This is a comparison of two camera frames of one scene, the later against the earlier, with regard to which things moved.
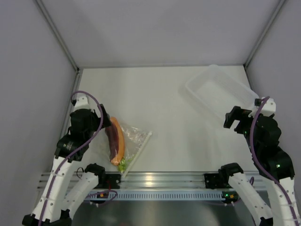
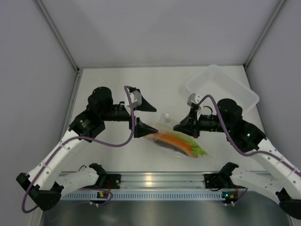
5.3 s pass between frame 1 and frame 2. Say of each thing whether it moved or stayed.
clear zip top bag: moved
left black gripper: moved
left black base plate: stayed
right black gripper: moved
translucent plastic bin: stayed
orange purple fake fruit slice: moved
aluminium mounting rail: stayed
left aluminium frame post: stayed
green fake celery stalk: moved
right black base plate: stayed
